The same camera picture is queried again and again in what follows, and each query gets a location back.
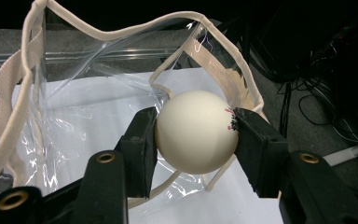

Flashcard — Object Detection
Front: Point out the aluminium floor rail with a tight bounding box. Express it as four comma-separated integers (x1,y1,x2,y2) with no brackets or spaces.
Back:
0,47,183,69

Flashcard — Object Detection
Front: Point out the transparent bag with beige trim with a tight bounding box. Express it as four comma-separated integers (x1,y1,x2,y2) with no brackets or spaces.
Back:
0,0,266,210

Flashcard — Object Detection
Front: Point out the white desk leg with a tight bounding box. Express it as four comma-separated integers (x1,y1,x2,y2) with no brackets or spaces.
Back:
322,140,358,167

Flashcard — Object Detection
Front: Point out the white ball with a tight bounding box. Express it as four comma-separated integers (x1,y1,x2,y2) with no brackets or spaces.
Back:
154,90,241,175

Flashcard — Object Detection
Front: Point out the bundle of floor cables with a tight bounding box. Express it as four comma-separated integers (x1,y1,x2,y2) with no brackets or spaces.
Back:
273,18,358,144

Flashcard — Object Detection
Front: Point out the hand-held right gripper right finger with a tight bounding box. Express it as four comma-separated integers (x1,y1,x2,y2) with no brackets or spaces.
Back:
232,106,358,224

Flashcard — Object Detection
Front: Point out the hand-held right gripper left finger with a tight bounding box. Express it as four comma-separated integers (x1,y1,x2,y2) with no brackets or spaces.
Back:
71,106,158,224

